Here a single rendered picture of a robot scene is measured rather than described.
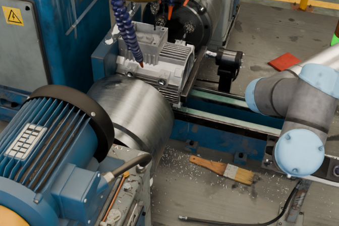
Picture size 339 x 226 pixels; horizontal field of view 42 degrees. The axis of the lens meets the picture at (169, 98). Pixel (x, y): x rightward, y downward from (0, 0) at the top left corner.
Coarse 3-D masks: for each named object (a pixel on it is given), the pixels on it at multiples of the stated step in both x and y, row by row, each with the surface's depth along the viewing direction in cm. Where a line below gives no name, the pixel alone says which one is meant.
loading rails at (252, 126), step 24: (192, 96) 145; (216, 96) 144; (240, 96) 143; (192, 120) 137; (216, 120) 135; (240, 120) 137; (264, 120) 142; (192, 144) 141; (216, 144) 141; (240, 144) 138; (264, 144) 135
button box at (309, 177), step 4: (332, 156) 105; (336, 156) 105; (280, 172) 107; (308, 176) 106; (312, 176) 105; (312, 180) 105; (316, 180) 105; (320, 180) 105; (324, 180) 105; (324, 184) 106; (328, 184) 105; (332, 184) 104; (336, 184) 104
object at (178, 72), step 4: (188, 44) 135; (192, 48) 135; (120, 56) 130; (124, 56) 130; (120, 60) 130; (124, 60) 131; (120, 64) 130; (124, 64) 132; (176, 68) 127; (176, 72) 127; (180, 72) 127; (176, 76) 127; (180, 76) 127; (176, 104) 135; (180, 104) 135
